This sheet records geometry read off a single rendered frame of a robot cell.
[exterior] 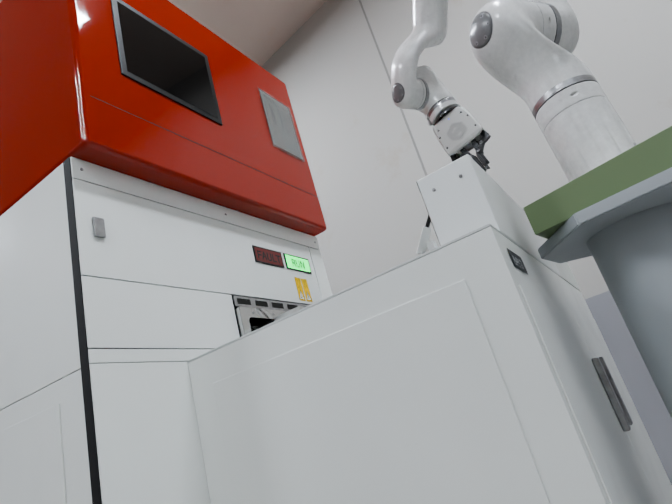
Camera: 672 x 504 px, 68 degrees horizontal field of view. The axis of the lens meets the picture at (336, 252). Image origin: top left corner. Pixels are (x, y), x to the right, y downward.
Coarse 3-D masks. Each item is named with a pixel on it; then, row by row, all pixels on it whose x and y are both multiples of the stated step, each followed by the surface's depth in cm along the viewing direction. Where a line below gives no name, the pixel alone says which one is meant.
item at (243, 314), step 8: (240, 312) 114; (248, 312) 116; (256, 312) 119; (264, 312) 121; (272, 312) 124; (280, 312) 127; (240, 320) 113; (248, 320) 115; (264, 320) 122; (240, 328) 113; (248, 328) 114; (240, 336) 113
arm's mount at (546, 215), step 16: (640, 144) 72; (656, 144) 71; (608, 160) 75; (624, 160) 74; (640, 160) 72; (656, 160) 71; (592, 176) 76; (608, 176) 75; (624, 176) 73; (640, 176) 72; (560, 192) 79; (576, 192) 77; (592, 192) 76; (608, 192) 74; (528, 208) 82; (544, 208) 80; (560, 208) 79; (576, 208) 77; (544, 224) 80; (560, 224) 79
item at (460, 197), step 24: (456, 168) 80; (480, 168) 84; (432, 192) 81; (456, 192) 79; (480, 192) 77; (504, 192) 97; (432, 216) 81; (456, 216) 78; (480, 216) 76; (504, 216) 84; (528, 240) 97; (552, 264) 114
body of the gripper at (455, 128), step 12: (456, 108) 123; (444, 120) 124; (456, 120) 122; (468, 120) 120; (444, 132) 123; (456, 132) 121; (468, 132) 120; (480, 132) 119; (444, 144) 123; (456, 144) 121; (468, 144) 121
